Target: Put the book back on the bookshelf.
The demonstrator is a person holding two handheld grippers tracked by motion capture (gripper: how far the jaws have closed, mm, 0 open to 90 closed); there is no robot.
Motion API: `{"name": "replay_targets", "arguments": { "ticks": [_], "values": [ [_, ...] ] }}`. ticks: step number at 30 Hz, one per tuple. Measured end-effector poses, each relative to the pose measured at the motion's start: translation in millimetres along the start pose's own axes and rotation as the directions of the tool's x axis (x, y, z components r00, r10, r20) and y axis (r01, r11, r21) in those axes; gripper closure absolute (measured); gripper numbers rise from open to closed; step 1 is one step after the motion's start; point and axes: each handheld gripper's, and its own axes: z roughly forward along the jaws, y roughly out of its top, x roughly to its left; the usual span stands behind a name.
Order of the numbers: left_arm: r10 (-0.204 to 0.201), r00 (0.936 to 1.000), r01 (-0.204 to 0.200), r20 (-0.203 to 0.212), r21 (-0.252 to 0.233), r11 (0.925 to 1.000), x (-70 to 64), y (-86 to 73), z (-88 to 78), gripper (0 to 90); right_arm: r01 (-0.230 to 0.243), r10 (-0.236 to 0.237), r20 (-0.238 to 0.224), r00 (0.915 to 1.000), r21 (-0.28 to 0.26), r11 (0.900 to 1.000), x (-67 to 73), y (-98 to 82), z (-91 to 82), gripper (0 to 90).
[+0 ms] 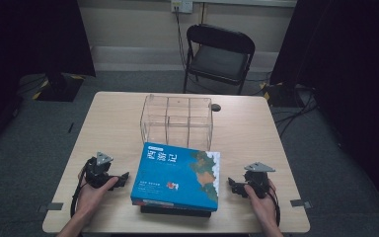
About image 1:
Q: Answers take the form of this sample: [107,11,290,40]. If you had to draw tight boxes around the black stand base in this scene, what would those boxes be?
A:
[33,72,85,103]
[260,81,297,108]

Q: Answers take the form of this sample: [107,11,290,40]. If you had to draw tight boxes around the white wall socket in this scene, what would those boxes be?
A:
[171,0,193,14]

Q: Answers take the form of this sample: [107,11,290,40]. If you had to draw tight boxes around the right hand-held gripper cable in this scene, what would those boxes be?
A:
[265,183,281,227]

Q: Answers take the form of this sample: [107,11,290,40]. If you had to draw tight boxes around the left hand-held gripper cable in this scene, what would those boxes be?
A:
[70,167,89,218]

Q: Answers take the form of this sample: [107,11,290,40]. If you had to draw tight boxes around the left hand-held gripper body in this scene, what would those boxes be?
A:
[85,151,119,190]

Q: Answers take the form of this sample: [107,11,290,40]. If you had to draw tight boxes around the hand-held gripper cable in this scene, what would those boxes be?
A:
[265,183,281,227]
[70,167,89,218]

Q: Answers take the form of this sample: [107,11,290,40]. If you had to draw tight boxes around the clear acrylic book rack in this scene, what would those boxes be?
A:
[139,94,214,152]

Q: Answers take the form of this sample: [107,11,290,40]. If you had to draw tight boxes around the black book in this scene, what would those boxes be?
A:
[140,204,212,218]

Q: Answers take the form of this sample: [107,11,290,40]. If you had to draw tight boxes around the dark curtain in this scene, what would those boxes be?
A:
[269,0,379,218]
[0,0,97,156]

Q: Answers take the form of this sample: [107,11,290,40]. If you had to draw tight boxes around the thick blue book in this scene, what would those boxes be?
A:
[130,141,221,212]

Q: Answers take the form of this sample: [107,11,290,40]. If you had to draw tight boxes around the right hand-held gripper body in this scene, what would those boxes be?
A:
[243,161,276,199]

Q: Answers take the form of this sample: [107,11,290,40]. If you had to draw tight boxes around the person's right hand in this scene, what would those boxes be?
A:
[244,180,279,228]

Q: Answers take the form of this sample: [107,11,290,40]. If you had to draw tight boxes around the person's left hand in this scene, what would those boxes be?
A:
[75,173,119,222]

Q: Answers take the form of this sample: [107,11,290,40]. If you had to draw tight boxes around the black folding chair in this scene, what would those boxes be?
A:
[182,23,256,96]

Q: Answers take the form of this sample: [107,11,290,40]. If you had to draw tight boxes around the black floor cables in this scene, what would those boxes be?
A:
[274,83,319,139]

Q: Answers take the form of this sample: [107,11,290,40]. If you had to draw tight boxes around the grey tape strip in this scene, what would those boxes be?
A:
[289,198,313,210]
[38,201,64,213]

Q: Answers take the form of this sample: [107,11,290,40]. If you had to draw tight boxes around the black wall socket cable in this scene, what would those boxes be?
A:
[174,6,191,72]

